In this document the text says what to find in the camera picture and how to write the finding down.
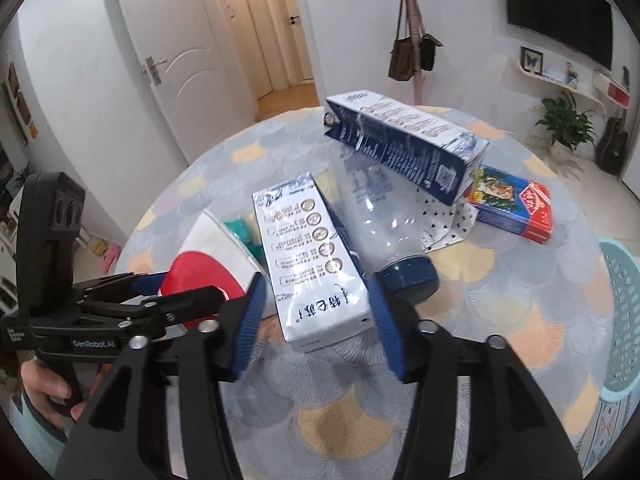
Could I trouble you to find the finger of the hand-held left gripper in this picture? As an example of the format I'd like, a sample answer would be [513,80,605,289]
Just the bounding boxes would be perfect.
[74,271,172,308]
[79,285,227,342]

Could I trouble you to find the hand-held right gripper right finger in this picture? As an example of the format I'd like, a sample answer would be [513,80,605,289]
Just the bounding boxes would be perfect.
[369,274,585,480]

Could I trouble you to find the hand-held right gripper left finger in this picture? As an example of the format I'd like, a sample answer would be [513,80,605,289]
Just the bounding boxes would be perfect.
[52,274,268,480]

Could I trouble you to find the red and white packet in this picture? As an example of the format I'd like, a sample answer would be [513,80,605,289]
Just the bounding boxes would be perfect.
[159,210,262,332]

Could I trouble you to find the white milk carton with medals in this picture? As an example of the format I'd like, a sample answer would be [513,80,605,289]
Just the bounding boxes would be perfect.
[251,172,377,356]

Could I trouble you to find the teal plastic chair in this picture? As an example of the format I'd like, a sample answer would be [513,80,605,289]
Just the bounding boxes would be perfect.
[596,236,640,402]

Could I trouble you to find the person's left forearm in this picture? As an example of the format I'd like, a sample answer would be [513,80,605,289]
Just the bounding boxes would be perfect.
[7,399,76,480]

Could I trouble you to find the person's left hand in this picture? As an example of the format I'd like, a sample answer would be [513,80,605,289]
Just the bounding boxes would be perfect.
[20,360,108,433]

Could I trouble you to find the pink slippers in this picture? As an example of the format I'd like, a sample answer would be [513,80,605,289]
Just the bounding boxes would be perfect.
[101,244,122,275]

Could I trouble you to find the green wrapper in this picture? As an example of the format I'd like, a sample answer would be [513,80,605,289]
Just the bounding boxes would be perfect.
[222,217,267,263]

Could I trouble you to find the clear plastic bottle blue cap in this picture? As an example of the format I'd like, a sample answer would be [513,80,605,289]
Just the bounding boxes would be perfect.
[327,154,440,307]

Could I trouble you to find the white paper with black dots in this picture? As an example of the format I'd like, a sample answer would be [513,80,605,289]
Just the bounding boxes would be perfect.
[417,194,482,255]

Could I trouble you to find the red and blue box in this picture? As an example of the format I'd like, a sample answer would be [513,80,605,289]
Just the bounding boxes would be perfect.
[464,164,557,246]

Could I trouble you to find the blue milk carton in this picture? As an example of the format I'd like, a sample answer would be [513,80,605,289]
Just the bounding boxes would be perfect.
[324,90,491,207]

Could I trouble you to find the brown handbag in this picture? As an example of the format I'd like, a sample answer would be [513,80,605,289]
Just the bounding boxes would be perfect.
[388,0,422,82]

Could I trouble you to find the potted green plant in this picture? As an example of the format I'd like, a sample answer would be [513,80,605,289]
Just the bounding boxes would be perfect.
[534,94,597,164]

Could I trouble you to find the black handbag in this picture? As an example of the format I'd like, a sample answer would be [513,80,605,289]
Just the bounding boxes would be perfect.
[419,33,444,73]

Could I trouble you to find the black guitar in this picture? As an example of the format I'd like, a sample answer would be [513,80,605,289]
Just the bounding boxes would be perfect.
[596,66,632,177]

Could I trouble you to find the white hallway door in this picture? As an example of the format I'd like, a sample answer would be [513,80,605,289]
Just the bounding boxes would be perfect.
[286,0,322,85]

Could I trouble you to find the framed butterfly picture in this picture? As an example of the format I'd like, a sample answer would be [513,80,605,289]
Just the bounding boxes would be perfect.
[519,45,544,77]

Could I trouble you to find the pink coat rack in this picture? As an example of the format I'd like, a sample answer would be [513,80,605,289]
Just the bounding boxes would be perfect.
[395,0,432,107]

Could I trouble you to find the black television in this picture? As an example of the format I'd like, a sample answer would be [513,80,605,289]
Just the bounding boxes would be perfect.
[501,0,616,72]

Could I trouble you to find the wall photo cards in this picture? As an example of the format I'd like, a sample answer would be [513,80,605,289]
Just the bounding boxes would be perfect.
[1,61,40,147]

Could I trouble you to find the silver door handle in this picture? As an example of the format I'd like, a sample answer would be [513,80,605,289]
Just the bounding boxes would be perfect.
[142,56,169,87]

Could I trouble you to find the white wall shelf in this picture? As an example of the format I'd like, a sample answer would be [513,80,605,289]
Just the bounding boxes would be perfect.
[514,62,632,110]

